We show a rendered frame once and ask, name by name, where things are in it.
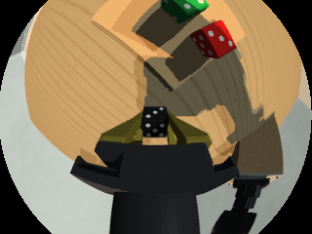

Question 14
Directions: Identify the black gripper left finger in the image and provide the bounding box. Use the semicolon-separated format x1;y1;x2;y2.
98;111;143;144

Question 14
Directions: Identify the green die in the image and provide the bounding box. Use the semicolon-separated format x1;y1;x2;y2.
161;0;210;23

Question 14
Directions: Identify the black die with white pips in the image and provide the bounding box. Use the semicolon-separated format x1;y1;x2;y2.
141;106;169;137

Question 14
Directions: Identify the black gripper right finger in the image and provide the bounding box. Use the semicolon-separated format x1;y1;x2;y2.
167;111;212;149

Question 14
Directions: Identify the red die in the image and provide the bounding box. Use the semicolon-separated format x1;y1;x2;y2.
190;20;236;59

